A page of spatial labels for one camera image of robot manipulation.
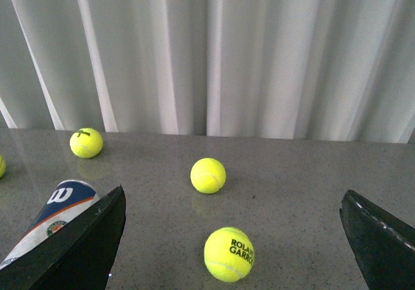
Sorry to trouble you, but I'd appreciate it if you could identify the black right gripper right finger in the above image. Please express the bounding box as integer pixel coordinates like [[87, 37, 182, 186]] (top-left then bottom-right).
[[339, 189, 414, 289]]

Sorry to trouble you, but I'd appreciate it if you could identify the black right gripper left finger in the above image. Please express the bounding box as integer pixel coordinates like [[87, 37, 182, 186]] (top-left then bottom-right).
[[1, 186, 126, 289]]

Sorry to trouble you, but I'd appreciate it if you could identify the Wilson tennis ball can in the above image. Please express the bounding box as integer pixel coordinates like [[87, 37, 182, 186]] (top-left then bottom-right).
[[1, 180, 100, 269]]

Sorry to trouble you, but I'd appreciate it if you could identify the Wilson tennis ball far left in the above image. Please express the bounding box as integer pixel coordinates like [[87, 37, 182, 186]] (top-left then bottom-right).
[[69, 128, 103, 158]]

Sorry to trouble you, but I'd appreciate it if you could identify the tennis ball at left edge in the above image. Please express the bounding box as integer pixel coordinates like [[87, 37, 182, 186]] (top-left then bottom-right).
[[0, 156, 6, 177]]

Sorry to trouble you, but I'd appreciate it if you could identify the Roland Garros tennis ball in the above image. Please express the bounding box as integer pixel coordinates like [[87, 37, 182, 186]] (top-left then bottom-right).
[[204, 226, 255, 283]]

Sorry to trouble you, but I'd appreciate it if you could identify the plain tennis ball centre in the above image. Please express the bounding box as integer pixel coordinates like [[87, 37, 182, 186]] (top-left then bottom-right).
[[190, 158, 226, 194]]

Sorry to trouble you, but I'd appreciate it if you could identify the white pleated curtain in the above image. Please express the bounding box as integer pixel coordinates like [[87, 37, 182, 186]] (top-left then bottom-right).
[[1, 0, 414, 143]]

